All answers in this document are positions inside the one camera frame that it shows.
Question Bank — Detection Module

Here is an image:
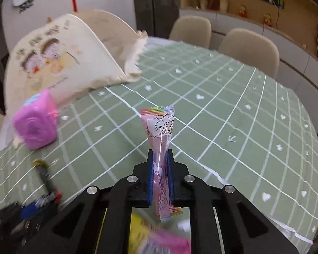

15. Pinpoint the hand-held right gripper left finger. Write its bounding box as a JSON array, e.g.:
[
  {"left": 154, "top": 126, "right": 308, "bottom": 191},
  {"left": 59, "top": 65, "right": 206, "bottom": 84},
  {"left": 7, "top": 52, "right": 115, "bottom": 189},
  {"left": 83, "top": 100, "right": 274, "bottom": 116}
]
[{"left": 22, "top": 149, "right": 153, "bottom": 254}]

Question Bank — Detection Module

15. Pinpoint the dark snack packet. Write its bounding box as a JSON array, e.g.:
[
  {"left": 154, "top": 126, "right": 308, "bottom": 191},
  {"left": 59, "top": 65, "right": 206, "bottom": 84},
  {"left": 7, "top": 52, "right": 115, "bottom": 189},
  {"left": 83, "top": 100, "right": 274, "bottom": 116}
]
[{"left": 32, "top": 159, "right": 57, "bottom": 194}]

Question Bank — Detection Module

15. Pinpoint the pink snack packet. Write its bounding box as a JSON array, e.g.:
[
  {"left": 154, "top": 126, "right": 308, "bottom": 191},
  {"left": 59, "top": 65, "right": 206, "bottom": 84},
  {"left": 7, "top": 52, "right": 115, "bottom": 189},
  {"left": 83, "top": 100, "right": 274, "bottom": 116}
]
[{"left": 137, "top": 228, "right": 192, "bottom": 254}]

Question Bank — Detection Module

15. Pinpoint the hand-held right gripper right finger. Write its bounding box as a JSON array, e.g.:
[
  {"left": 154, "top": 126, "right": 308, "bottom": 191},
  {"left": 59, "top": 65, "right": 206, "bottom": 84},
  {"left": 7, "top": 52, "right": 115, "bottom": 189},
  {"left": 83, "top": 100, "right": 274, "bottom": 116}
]
[{"left": 167, "top": 149, "right": 300, "bottom": 254}]

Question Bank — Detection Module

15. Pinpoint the pink candy wrapper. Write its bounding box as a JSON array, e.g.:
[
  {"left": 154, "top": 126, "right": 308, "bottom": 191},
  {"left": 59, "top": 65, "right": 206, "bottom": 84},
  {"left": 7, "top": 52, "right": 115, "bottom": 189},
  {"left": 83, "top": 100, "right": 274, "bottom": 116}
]
[{"left": 139, "top": 106, "right": 183, "bottom": 222}]

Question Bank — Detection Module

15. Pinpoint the printed canvas tote bag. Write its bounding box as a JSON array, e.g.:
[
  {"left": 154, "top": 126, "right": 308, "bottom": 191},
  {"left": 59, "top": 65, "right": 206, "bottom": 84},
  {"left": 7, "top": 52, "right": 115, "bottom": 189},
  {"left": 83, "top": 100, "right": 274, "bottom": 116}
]
[{"left": 4, "top": 13, "right": 149, "bottom": 118}]

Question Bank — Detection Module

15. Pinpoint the yellow wafer packet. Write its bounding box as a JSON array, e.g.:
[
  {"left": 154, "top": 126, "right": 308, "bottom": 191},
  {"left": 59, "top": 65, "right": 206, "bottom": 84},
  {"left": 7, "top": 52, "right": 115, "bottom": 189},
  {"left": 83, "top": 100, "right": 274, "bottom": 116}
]
[{"left": 131, "top": 213, "right": 155, "bottom": 245}]

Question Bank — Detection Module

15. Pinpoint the pink cube packet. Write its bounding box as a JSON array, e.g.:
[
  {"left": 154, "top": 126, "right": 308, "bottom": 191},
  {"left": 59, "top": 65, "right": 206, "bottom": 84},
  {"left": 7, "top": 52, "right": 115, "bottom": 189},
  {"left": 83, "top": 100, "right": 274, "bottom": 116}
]
[{"left": 12, "top": 89, "right": 60, "bottom": 150}]

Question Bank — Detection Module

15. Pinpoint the green checked tablecloth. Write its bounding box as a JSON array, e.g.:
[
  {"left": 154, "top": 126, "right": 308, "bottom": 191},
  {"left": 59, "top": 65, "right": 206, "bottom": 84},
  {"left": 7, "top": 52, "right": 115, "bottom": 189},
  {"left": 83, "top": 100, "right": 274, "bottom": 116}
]
[{"left": 0, "top": 36, "right": 318, "bottom": 245}]

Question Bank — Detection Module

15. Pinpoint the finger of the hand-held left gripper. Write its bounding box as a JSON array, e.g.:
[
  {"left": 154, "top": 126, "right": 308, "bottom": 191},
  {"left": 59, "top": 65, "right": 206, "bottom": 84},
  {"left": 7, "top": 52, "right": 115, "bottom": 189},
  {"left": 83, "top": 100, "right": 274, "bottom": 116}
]
[{"left": 20, "top": 190, "right": 63, "bottom": 219}]

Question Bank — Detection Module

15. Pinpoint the white sideboard cabinet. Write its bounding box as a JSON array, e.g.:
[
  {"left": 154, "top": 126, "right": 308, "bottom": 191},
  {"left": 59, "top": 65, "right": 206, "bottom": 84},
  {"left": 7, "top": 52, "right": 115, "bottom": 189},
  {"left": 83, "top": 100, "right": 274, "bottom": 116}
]
[{"left": 179, "top": 7, "right": 318, "bottom": 99}]

